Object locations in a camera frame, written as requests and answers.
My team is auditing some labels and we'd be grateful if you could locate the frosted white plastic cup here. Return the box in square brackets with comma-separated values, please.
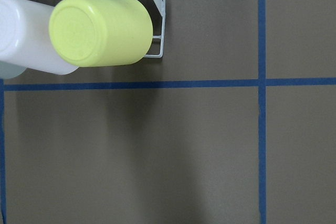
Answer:
[0, 61, 26, 79]

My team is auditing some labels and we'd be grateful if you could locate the pink plastic cup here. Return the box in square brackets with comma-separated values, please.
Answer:
[1, 0, 78, 75]

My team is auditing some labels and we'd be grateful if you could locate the yellow plastic cup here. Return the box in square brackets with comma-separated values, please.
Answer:
[49, 0, 153, 67]

